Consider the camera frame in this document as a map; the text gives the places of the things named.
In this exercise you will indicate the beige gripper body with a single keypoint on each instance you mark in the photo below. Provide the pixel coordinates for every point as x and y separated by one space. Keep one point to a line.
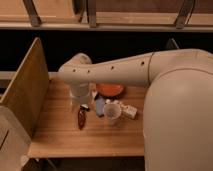
80 94

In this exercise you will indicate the white ceramic cup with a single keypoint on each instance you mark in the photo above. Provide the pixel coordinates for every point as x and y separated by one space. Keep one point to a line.
112 112

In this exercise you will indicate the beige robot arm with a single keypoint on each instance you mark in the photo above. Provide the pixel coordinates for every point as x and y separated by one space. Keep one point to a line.
178 107

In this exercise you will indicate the small white black object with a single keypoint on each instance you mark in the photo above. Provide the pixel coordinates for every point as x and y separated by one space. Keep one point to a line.
85 107

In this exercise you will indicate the grey blue flat object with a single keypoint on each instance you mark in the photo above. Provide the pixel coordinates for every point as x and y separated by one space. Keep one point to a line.
99 105

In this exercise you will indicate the orange plate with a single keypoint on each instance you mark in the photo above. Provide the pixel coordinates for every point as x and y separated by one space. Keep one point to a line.
109 90

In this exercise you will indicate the red chili pepper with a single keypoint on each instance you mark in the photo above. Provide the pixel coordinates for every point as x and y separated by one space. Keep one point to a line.
81 118

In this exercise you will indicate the white box with dots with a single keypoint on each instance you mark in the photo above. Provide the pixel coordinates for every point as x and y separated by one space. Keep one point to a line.
128 110

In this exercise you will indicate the wooden side panel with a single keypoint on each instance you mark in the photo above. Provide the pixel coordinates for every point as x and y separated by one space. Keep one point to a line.
23 99

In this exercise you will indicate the wooden shelf with brackets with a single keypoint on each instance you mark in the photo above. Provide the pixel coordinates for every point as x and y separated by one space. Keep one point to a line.
108 15

